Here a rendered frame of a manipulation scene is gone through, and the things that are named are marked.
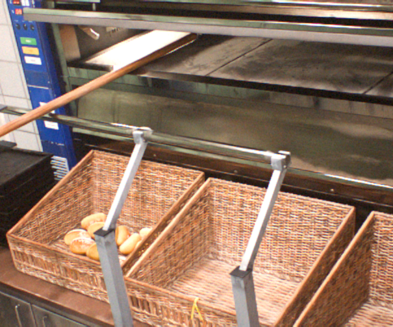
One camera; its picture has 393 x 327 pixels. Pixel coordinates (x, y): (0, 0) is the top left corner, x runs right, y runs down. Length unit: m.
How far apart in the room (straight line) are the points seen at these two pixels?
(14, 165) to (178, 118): 0.72
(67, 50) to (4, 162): 0.50
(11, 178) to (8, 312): 0.49
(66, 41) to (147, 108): 0.42
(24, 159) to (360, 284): 1.42
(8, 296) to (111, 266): 0.73
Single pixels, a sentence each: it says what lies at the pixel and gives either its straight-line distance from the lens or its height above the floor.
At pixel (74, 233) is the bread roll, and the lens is 3.01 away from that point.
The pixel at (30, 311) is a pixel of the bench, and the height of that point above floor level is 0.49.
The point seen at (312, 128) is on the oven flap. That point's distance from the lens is 2.47.
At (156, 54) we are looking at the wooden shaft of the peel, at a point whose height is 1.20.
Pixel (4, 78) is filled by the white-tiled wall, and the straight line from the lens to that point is 3.41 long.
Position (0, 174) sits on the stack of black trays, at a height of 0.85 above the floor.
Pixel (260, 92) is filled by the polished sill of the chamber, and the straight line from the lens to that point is 2.50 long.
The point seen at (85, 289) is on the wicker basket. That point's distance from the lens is 2.74.
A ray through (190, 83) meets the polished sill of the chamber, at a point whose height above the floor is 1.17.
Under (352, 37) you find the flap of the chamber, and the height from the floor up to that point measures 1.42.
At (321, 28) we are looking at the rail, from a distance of 2.14.
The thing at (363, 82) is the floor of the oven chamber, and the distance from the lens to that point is 2.47.
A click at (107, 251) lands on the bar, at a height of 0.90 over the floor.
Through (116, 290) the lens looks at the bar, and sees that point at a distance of 2.38.
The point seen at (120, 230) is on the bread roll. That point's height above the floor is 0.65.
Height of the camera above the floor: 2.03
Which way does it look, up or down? 24 degrees down
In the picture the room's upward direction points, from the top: 9 degrees counter-clockwise
